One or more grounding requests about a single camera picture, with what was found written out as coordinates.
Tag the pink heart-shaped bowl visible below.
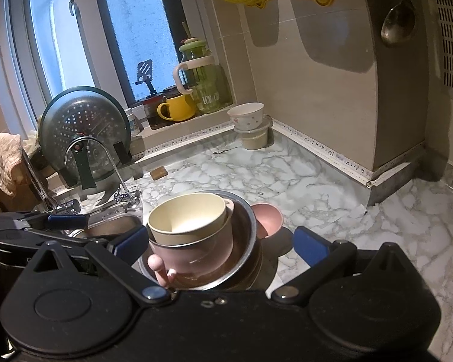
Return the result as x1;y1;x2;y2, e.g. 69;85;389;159
250;203;284;240

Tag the large steel bowl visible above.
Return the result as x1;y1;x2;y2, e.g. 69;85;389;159
138;189;265;292

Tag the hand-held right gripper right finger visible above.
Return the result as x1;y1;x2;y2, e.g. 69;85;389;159
270;226;419;305

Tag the steel sink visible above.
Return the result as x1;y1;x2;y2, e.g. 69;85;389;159
66;213;143;240

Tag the small white bottle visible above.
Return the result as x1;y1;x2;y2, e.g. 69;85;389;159
124;108;144;135

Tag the green glass pitcher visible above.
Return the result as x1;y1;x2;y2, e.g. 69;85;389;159
174;37;233;114

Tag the beige plastic container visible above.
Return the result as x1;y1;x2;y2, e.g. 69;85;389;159
233;117;273;151

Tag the white floral bowl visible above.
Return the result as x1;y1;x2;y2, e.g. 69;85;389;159
227;103;265;131

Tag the music note edge strip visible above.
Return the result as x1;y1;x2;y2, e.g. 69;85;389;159
136;119;426;190

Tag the yellow mug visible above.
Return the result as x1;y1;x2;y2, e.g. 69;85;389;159
157;94;197;122

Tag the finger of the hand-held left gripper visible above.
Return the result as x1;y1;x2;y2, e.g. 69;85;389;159
26;228;114;246
22;213;90;231

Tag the window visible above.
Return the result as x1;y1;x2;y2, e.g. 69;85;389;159
8;0;197;121

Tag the chrome tap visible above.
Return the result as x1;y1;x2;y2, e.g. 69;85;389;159
22;147;82;216

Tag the green perforated pot lid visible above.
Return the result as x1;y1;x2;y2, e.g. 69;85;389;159
38;87;133;190

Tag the beige cloth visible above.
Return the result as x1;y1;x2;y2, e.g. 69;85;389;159
0;133;24;197

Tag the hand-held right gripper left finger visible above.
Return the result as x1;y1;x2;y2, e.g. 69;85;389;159
19;226;173;305

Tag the dark glass jar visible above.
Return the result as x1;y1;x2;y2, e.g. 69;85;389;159
142;87;182;129

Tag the small steel bowl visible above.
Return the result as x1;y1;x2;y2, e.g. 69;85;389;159
147;196;235;278

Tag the metal ladle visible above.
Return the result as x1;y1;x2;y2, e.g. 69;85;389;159
380;0;417;48

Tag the beige bowl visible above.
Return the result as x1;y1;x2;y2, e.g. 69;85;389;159
147;192;229;246

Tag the chrome faucet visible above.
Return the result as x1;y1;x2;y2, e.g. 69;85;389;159
63;136;143;210

